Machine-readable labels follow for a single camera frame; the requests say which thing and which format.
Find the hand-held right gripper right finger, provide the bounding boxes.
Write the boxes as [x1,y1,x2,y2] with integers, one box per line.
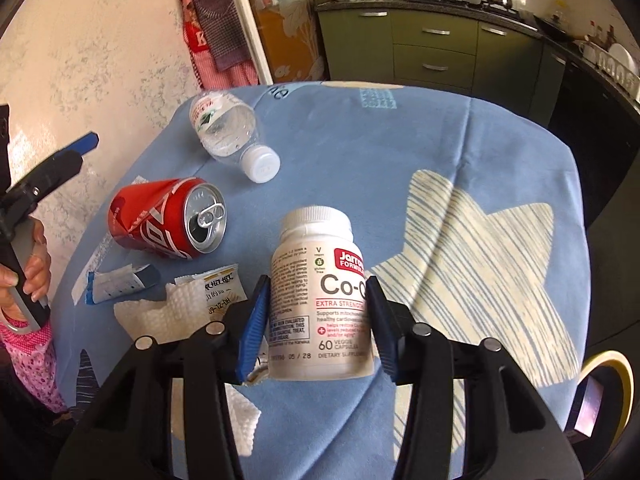
[366,274,586,480]

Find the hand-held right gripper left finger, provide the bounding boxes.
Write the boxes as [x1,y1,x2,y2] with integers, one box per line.
[52,274,273,480]

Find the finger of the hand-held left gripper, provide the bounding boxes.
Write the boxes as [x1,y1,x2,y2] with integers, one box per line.
[50,131,98,161]
[22,152,84,197]

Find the white supplement bottle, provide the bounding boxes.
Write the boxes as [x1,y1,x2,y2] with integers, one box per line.
[269,206,376,382]

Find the yellow rimmed trash bin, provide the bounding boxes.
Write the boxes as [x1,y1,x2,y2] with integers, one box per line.
[570,350,628,443]

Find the person's left hand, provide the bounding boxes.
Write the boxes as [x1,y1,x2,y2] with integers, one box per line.
[0,220,52,321]

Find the white printed sachet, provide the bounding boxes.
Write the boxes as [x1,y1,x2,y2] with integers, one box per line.
[175,264,246,313]

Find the clear plastic strip wrapper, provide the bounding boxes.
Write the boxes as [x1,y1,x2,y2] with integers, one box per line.
[72,175,146,306]

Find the crushed red soda can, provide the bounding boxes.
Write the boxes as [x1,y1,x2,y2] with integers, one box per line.
[108,177,227,261]

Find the white paper towel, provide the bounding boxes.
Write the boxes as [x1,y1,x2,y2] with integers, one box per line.
[114,280,263,457]

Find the blue and white wrapper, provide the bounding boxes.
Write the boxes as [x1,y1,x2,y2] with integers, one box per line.
[85,263,161,306]

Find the clear plastic water bottle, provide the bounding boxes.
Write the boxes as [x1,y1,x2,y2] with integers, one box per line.
[189,91,281,183]

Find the blue star printed tablecloth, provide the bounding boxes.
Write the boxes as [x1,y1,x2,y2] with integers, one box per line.
[52,80,596,480]

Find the red checkered apron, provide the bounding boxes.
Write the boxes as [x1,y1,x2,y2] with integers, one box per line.
[175,0,261,88]

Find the person's pink floral clothing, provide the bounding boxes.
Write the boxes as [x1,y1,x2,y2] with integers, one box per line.
[0,317,68,413]

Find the purple checkered apron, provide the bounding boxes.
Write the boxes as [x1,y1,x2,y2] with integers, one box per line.
[185,0,251,73]

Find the sliding glass door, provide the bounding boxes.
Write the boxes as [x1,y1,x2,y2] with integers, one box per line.
[222,0,331,86]

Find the dark base cabinet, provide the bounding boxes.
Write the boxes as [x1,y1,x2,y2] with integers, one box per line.
[530,35,640,341]

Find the green base cabinet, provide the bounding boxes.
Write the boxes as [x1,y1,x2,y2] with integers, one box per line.
[315,7,546,106]

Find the gas stove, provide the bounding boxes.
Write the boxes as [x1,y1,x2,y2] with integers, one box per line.
[405,0,536,21]

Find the white dish rack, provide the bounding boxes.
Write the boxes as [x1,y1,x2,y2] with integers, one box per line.
[580,40,640,101]

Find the black pan with lid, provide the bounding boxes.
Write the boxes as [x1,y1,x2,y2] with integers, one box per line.
[535,14,576,41]

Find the white plates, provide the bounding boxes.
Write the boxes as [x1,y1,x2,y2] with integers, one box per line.
[607,42,638,68]

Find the row of condiment bottles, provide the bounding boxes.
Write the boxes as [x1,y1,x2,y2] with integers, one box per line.
[585,20,618,46]

